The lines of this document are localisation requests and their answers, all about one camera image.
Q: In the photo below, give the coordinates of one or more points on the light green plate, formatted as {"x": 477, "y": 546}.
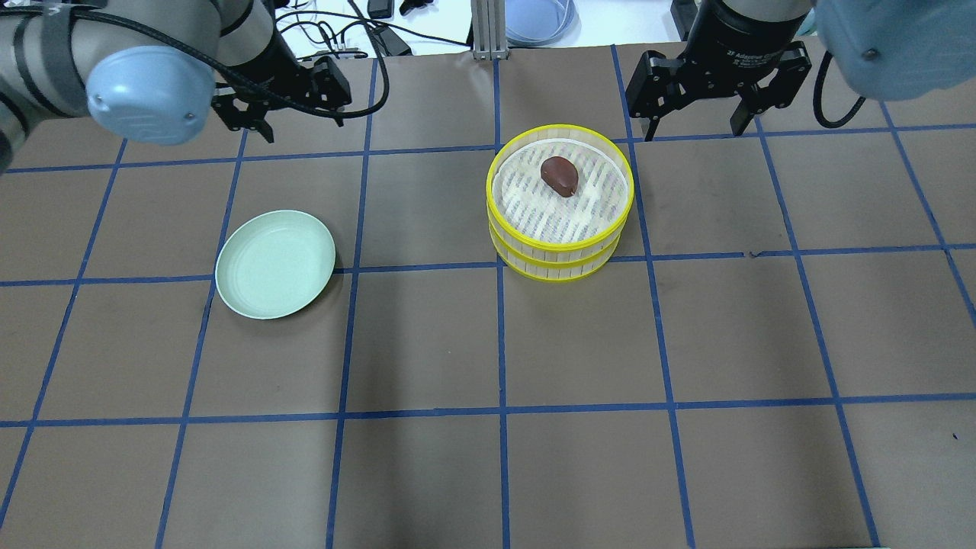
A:
{"x": 275, "y": 264}

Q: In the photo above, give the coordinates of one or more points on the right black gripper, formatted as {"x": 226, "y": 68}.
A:
{"x": 730, "y": 32}

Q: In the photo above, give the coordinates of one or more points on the aluminium frame post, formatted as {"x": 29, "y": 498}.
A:
{"x": 488, "y": 23}

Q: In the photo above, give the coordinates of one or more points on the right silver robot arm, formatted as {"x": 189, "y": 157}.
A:
{"x": 874, "y": 50}

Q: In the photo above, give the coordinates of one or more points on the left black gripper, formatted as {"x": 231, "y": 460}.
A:
{"x": 268, "y": 74}

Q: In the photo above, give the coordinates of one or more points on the brown bun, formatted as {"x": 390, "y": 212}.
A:
{"x": 560, "y": 175}

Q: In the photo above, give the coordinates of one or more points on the centre yellow-rimmed bamboo steamer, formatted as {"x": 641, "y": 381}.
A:
{"x": 551, "y": 266}

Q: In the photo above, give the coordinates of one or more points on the side yellow-rimmed bamboo steamer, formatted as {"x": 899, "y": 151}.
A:
{"x": 524, "y": 206}

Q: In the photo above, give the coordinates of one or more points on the black power adapter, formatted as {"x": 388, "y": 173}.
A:
{"x": 389, "y": 43}

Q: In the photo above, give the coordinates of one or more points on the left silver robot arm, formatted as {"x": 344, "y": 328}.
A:
{"x": 154, "y": 71}

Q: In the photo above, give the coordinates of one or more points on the blue plate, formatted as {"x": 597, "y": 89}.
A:
{"x": 537, "y": 23}

